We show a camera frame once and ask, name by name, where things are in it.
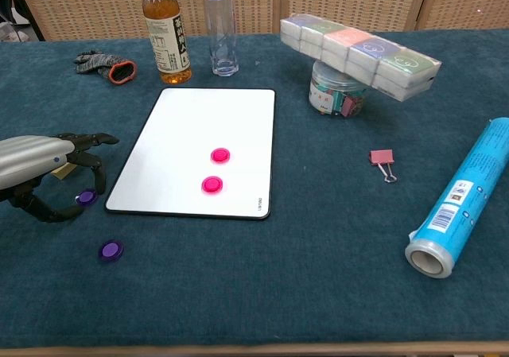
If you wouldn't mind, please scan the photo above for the blue cling film roll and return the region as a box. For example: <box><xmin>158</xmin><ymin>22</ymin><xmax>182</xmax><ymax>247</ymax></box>
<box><xmin>404</xmin><ymin>117</ymin><xmax>509</xmax><ymax>280</ymax></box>

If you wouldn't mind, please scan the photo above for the wrapped tissue packs bundle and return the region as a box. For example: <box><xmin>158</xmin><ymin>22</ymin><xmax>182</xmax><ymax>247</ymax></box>
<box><xmin>279</xmin><ymin>13</ymin><xmax>443</xmax><ymax>103</ymax></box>

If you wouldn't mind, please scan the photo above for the dark blue table cloth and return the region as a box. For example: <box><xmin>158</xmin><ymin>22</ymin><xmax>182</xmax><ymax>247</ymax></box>
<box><xmin>0</xmin><ymin>29</ymin><xmax>509</xmax><ymax>350</ymax></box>

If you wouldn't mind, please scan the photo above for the grey knit work glove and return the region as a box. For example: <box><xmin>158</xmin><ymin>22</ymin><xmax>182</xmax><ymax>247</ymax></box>
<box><xmin>73</xmin><ymin>50</ymin><xmax>138</xmax><ymax>85</ymax></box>

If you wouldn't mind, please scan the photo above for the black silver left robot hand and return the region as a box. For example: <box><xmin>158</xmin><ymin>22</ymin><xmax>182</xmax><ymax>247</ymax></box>
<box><xmin>0</xmin><ymin>133</ymin><xmax>120</xmax><ymax>223</ymax></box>

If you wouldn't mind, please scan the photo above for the clear jar of clips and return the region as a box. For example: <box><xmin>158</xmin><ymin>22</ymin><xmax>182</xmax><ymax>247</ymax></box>
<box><xmin>308</xmin><ymin>60</ymin><xmax>369</xmax><ymax>118</ymax></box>

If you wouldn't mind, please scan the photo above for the clear empty water bottle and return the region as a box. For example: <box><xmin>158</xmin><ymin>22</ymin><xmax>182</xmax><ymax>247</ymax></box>
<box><xmin>203</xmin><ymin>0</ymin><xmax>240</xmax><ymax>77</ymax></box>

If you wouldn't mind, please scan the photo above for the purple round magnet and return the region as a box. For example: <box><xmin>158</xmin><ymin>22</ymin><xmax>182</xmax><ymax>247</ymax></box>
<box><xmin>75</xmin><ymin>188</ymin><xmax>99</xmax><ymax>206</ymax></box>
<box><xmin>97</xmin><ymin>239</ymin><xmax>125</xmax><ymax>263</ymax></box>

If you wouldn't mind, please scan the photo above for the white magnetic board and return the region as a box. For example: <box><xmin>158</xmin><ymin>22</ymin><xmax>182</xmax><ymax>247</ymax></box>
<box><xmin>103</xmin><ymin>87</ymin><xmax>277</xmax><ymax>221</ymax></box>

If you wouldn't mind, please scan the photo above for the red round magnet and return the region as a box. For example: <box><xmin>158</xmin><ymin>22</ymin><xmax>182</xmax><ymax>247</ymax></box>
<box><xmin>200</xmin><ymin>175</ymin><xmax>224</xmax><ymax>195</ymax></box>
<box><xmin>210</xmin><ymin>146</ymin><xmax>231</xmax><ymax>165</ymax></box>

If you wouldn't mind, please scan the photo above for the brown tea bottle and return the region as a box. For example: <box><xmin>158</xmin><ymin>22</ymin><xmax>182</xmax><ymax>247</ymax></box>
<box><xmin>142</xmin><ymin>0</ymin><xmax>192</xmax><ymax>85</ymax></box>

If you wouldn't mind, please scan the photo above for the beige binder clip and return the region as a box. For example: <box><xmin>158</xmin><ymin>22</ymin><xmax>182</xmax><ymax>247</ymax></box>
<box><xmin>51</xmin><ymin>162</ymin><xmax>79</xmax><ymax>181</ymax></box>

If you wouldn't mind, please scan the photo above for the pink binder clip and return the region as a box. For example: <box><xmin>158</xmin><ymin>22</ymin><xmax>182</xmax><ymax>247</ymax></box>
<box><xmin>369</xmin><ymin>149</ymin><xmax>398</xmax><ymax>184</ymax></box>

